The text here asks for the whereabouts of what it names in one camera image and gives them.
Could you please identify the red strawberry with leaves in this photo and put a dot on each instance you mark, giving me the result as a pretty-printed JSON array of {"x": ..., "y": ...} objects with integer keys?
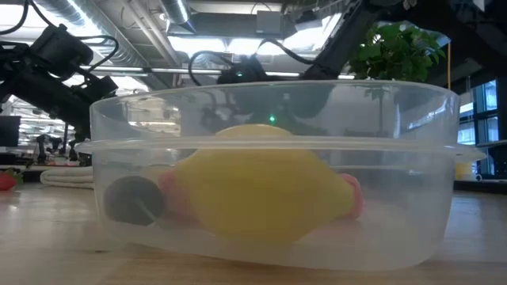
[{"x": 7, "y": 181}]

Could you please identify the dark cherry with stem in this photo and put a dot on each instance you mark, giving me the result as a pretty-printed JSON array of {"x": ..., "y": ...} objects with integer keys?
[{"x": 132, "y": 200}]

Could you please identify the yellow lemon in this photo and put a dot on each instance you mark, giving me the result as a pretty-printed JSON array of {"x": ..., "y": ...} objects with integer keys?
[{"x": 261, "y": 186}]

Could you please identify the red raspberry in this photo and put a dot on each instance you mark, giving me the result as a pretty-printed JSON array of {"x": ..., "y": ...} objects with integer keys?
[{"x": 174, "y": 198}]

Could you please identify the pink raspberry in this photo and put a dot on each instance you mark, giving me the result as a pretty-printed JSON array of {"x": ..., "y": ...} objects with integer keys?
[{"x": 355, "y": 194}]

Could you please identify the clear plastic tupperware container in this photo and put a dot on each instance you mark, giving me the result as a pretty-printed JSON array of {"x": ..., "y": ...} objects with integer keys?
[{"x": 404, "y": 221}]

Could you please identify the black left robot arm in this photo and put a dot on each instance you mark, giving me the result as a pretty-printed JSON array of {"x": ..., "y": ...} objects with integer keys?
[{"x": 55, "y": 49}]

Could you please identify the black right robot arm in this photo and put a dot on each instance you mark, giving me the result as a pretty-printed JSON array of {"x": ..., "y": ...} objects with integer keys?
[{"x": 340, "y": 43}]

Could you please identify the black lab robot arm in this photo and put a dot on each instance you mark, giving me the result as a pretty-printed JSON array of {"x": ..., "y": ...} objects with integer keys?
[{"x": 43, "y": 146}]

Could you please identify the dark display panel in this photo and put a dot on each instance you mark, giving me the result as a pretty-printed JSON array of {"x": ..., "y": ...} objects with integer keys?
[{"x": 10, "y": 130}]

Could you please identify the white checked folded towel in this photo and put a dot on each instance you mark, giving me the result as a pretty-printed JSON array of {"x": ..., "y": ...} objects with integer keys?
[{"x": 65, "y": 178}]

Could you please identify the long ceiling light bar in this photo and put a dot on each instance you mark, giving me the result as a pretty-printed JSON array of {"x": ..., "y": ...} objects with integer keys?
[{"x": 166, "y": 71}]

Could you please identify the green leafy plant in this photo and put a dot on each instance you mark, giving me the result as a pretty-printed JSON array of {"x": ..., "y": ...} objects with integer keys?
[{"x": 396, "y": 55}]

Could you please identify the yellow canister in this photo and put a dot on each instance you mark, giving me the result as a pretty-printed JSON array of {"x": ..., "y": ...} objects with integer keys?
[{"x": 464, "y": 171}]

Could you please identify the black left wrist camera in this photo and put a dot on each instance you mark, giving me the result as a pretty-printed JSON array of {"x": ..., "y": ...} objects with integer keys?
[{"x": 99, "y": 87}]

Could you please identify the wide silver ventilation duct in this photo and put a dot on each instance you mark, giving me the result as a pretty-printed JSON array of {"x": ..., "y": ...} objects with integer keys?
[{"x": 126, "y": 51}]

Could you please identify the narrow silver ventilation duct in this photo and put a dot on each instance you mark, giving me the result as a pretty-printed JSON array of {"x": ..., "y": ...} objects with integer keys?
[{"x": 176, "y": 12}]

